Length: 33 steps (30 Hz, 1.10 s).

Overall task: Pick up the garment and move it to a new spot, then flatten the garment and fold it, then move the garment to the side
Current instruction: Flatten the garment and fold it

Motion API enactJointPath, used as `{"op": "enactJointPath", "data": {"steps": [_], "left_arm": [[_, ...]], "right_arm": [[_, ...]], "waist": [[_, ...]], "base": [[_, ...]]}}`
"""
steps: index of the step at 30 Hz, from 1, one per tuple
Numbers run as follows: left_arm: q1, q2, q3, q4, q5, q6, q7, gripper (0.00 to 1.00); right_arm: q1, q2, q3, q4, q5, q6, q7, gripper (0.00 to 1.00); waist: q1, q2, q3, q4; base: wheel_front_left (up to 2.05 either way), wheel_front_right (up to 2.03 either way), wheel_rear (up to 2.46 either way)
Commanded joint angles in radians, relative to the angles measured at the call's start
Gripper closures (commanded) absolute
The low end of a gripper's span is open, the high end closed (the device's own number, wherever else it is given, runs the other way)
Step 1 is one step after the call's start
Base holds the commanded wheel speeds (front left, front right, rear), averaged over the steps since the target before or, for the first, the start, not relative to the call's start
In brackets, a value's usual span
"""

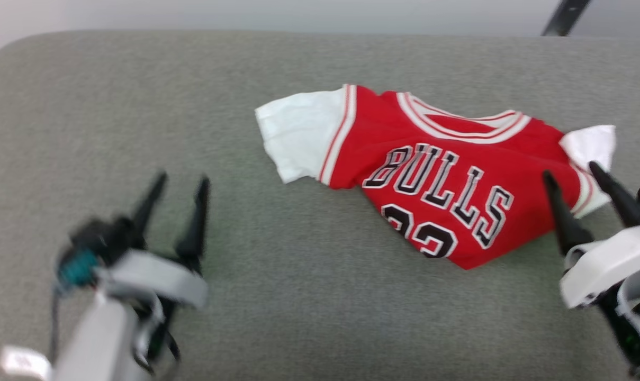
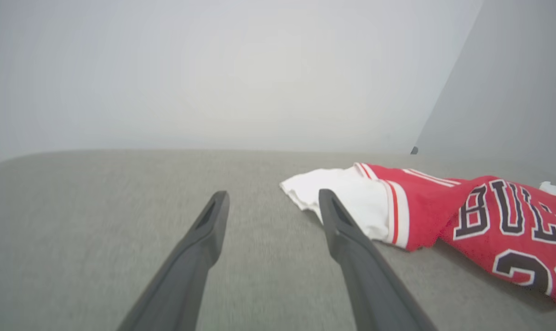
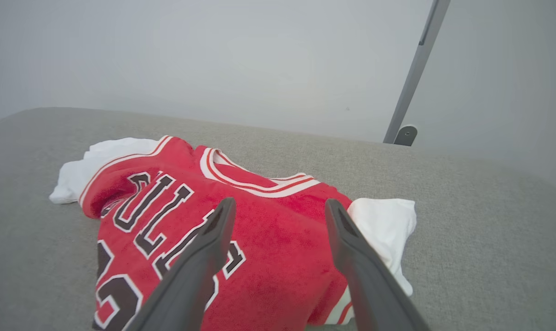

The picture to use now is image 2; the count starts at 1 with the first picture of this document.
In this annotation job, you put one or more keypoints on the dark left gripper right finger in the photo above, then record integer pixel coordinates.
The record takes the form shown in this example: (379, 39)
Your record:
(365, 271)

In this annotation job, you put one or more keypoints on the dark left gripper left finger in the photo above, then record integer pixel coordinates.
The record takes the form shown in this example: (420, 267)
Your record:
(186, 271)

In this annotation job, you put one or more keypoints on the red Bulls jersey with white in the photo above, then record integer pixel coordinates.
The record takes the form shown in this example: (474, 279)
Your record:
(489, 220)

